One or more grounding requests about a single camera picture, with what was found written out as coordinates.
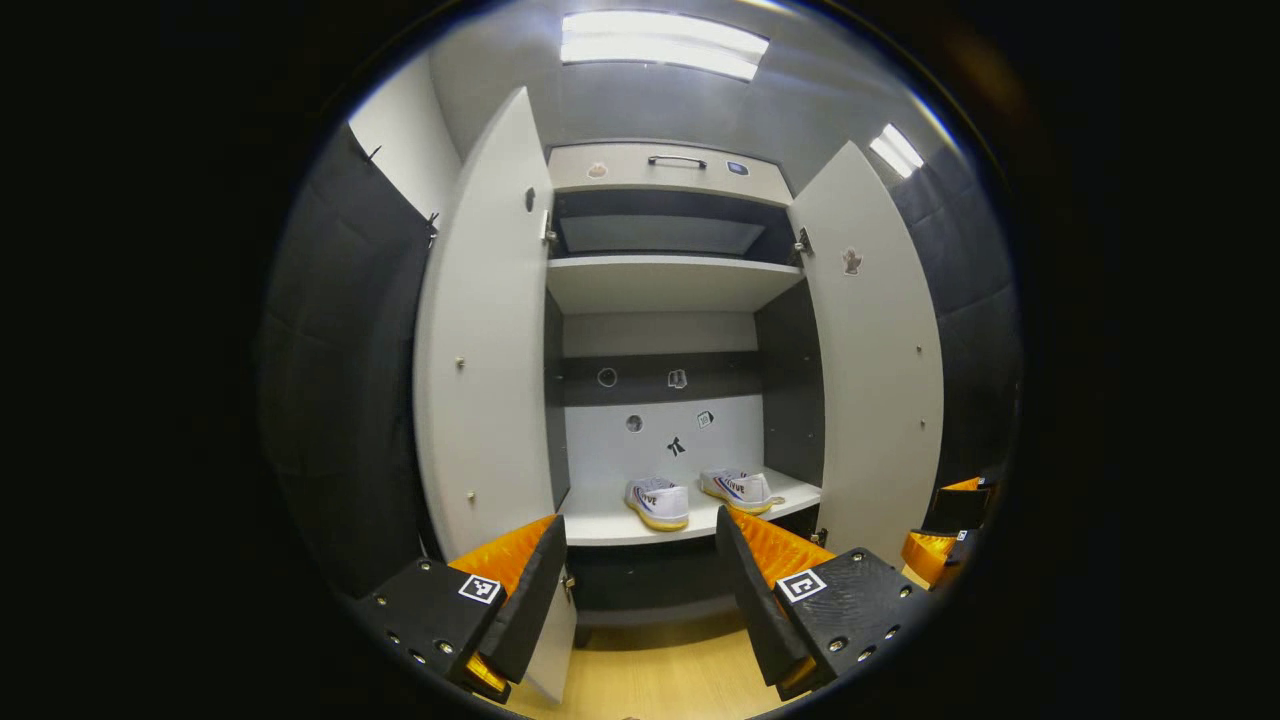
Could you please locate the white shoe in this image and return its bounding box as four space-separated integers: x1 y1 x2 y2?
698 467 774 515
625 476 691 532

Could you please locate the grey cabinet shelf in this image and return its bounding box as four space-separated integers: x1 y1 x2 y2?
558 468 823 548
547 255 806 316

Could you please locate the small ceiling light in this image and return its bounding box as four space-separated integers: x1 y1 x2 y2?
868 123 926 179

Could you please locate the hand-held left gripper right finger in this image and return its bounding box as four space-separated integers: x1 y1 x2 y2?
715 505 926 701

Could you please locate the grey shoe cabinet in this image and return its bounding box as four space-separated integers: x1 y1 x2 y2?
545 140 826 631

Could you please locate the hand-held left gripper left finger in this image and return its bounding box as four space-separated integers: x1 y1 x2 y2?
355 515 568 706

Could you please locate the large ceiling light panel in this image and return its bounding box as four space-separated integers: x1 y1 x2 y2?
560 10 771 83

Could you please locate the grey cabinet drawer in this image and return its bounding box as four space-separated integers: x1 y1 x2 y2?
548 143 794 206

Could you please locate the black quilted cloth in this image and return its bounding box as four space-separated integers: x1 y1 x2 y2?
258 125 441 601
888 150 1023 491

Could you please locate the grey cabinet door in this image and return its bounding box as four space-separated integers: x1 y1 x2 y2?
788 141 946 571
413 87 578 706

